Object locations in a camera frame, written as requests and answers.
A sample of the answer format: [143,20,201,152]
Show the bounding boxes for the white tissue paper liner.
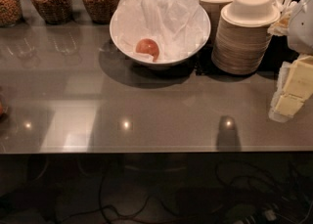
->
[113,0,205,62]

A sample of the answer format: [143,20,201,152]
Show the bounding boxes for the left glass jar of snacks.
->
[0,0,22,27]

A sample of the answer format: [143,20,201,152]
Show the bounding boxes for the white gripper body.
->
[288,0,313,55]

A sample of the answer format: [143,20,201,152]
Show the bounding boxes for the black cables under table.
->
[55,156,313,224]

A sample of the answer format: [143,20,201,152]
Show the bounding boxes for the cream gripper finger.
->
[268,62,291,123]
[275,55,313,117]

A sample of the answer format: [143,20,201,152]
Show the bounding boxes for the white ceramic bowl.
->
[109,0,212,70]

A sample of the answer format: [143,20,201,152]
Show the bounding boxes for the front stack of paper bowls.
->
[211,0,280,75]

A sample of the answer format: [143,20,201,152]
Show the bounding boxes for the red apple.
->
[136,38,159,62]

